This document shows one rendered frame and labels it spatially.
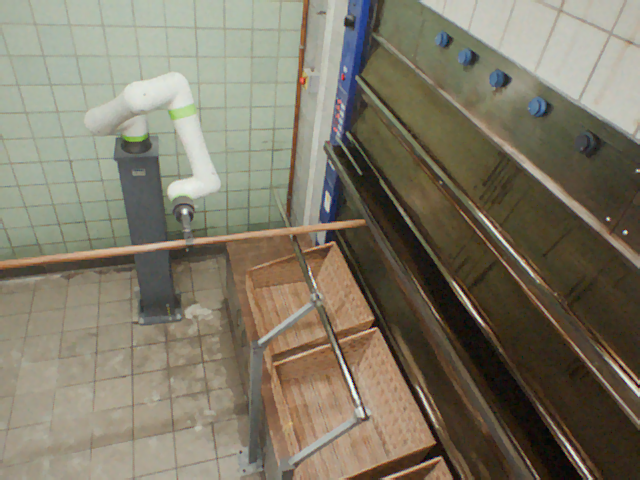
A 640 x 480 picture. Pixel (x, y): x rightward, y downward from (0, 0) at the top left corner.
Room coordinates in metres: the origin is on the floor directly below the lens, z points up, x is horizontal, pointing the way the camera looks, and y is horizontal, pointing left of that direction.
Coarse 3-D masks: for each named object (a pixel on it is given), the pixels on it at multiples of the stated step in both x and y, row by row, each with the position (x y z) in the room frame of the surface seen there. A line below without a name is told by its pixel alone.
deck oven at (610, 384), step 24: (360, 72) 2.08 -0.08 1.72; (360, 96) 2.04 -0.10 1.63; (384, 120) 1.80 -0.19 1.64; (408, 144) 1.60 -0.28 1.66; (432, 168) 1.43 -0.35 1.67; (336, 216) 2.08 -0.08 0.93; (336, 240) 2.03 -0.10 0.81; (384, 264) 1.54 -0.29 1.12; (504, 264) 1.01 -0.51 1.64; (528, 288) 0.92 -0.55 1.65; (552, 312) 0.84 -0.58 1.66; (576, 336) 0.76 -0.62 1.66; (456, 384) 0.98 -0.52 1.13; (624, 408) 0.60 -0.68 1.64
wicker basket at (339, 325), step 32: (288, 256) 1.87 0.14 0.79; (320, 256) 1.94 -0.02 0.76; (256, 288) 1.80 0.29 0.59; (288, 288) 1.84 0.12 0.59; (320, 288) 1.87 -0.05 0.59; (352, 288) 1.67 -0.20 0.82; (256, 320) 1.56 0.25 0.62; (320, 320) 1.64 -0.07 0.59; (352, 320) 1.56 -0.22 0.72; (288, 352) 1.32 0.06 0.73
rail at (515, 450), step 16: (336, 160) 1.82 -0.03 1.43; (368, 208) 1.49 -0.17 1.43; (384, 240) 1.32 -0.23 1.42; (400, 256) 1.24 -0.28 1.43; (416, 288) 1.09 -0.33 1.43; (432, 320) 0.98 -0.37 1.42; (448, 336) 0.92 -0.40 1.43; (464, 368) 0.81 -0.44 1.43; (480, 400) 0.73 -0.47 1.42; (496, 416) 0.68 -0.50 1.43; (512, 448) 0.60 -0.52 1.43; (528, 464) 0.57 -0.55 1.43
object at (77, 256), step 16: (320, 224) 1.63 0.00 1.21; (336, 224) 1.65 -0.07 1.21; (352, 224) 1.67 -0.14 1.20; (208, 240) 1.43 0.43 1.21; (224, 240) 1.46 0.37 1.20; (240, 240) 1.48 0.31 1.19; (48, 256) 1.22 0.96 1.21; (64, 256) 1.24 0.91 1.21; (80, 256) 1.25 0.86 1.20; (96, 256) 1.27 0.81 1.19
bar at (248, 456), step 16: (272, 192) 1.89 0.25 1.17; (288, 224) 1.65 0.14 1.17; (304, 272) 1.37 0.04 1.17; (320, 304) 1.21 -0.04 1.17; (288, 320) 1.21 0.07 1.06; (272, 336) 1.18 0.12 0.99; (336, 336) 1.07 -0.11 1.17; (256, 352) 1.15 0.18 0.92; (336, 352) 1.01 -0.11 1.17; (256, 368) 1.15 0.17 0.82; (256, 384) 1.15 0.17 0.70; (352, 384) 0.89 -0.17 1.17; (256, 400) 1.15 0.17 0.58; (352, 400) 0.84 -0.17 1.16; (256, 416) 1.15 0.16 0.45; (368, 416) 0.79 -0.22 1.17; (256, 432) 1.15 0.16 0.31; (336, 432) 0.77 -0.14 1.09; (240, 448) 1.21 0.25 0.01; (256, 448) 1.15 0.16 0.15; (320, 448) 0.75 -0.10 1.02; (240, 464) 1.13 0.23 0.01; (256, 464) 1.14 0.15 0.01; (288, 464) 0.72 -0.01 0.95
